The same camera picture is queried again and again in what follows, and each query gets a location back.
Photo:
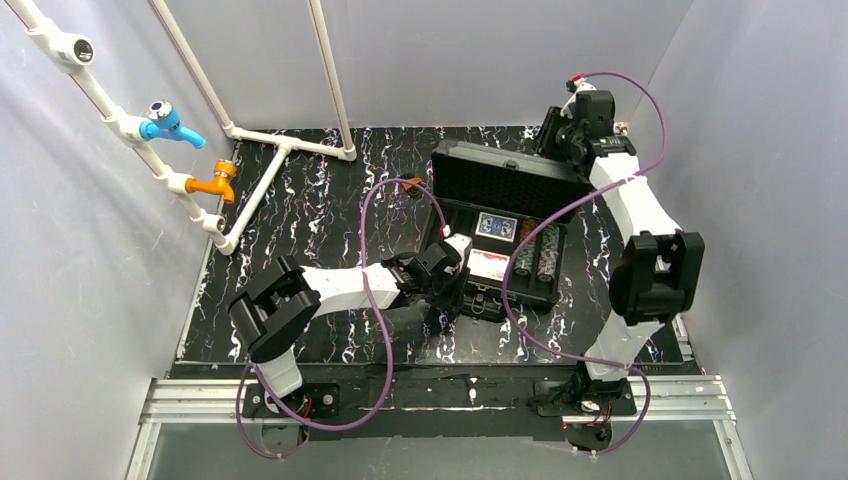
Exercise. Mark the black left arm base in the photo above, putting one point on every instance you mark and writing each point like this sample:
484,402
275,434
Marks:
316,401

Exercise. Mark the orange plastic faucet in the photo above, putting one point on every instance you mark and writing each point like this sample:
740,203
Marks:
220,185

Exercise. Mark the blue yellow poker chip stack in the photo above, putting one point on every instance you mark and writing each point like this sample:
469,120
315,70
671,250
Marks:
549,243

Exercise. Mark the blue plastic faucet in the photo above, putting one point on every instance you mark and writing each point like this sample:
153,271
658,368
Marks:
164,122

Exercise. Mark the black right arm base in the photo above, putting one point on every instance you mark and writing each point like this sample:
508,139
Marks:
593,403

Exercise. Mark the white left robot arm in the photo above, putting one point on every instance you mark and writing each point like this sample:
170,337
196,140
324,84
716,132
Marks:
274,308

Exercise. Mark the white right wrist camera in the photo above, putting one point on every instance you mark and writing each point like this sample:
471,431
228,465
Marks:
574,86

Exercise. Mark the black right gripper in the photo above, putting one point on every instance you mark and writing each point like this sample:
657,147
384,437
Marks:
553,137

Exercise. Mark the black foam-lined poker case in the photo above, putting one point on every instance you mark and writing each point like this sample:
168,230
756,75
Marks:
497,197

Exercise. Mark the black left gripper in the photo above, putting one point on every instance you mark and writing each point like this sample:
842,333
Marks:
454,285

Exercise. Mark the blue playing card deck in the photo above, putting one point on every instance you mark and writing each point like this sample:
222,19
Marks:
497,227

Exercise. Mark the blue orange poker chip stack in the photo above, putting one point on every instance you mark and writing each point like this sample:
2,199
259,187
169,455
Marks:
546,267

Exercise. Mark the green poker chip stack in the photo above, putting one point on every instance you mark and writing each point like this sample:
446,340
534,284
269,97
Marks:
524,260

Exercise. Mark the aluminium front rail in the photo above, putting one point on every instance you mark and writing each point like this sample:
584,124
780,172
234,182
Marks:
672,398

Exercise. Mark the brown poker chip stack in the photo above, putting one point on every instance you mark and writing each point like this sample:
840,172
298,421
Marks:
527,227

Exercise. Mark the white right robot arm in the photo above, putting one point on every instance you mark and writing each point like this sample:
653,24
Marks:
658,273

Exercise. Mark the red playing card deck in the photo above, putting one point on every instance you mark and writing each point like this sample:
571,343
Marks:
488,265

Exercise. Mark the white PVC pipe frame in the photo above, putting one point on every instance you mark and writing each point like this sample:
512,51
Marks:
73,54

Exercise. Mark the small orange black clip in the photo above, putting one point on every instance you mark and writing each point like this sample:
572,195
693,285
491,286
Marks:
411,186

